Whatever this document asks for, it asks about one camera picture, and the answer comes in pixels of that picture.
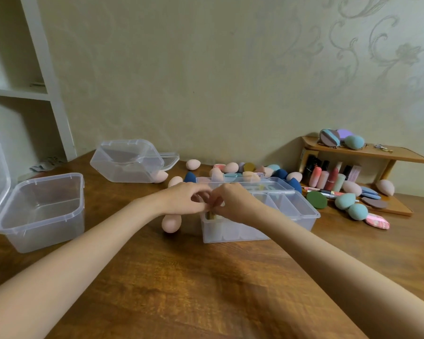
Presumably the row of lipsticks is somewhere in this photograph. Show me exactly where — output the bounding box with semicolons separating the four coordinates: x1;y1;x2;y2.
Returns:
302;155;363;193

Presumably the pink marbled sponge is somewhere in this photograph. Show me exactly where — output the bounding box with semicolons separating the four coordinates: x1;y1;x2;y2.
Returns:
364;212;391;231

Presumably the wooden two-tier cosmetic rack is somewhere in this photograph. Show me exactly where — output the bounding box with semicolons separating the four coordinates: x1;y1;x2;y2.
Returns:
299;136;424;217

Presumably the dark green round puff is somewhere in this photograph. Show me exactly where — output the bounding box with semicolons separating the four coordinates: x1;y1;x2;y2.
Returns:
306;190;328;210

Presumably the person's left forearm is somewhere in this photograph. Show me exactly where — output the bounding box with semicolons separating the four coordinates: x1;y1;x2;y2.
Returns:
0;194;163;339

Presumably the person's left hand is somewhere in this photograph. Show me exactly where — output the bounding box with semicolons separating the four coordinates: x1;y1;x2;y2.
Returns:
155;181;214;218

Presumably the white shelving unit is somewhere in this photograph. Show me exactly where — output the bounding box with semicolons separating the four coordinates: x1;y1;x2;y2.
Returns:
0;0;78;180

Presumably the person's right forearm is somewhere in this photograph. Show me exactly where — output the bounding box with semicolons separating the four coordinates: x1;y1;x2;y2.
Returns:
256;204;424;339

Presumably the pink white cosmetic pencil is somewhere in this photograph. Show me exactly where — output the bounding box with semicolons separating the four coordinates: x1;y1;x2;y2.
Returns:
302;186;340;195

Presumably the clear square lidded container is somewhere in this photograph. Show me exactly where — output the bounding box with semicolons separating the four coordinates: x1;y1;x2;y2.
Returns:
0;132;85;254
90;138;180;184

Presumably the group of beige egg sponges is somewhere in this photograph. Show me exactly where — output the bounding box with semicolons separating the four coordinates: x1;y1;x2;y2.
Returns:
151;158;303;234

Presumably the person's right hand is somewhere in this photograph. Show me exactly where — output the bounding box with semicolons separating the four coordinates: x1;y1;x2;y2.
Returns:
206;182;269;226

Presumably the clear compartment organizer box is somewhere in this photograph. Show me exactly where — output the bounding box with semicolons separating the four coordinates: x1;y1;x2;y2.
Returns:
196;176;321;244

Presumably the group of dark blue sponges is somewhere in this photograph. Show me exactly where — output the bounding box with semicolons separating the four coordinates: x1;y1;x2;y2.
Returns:
212;162;269;193

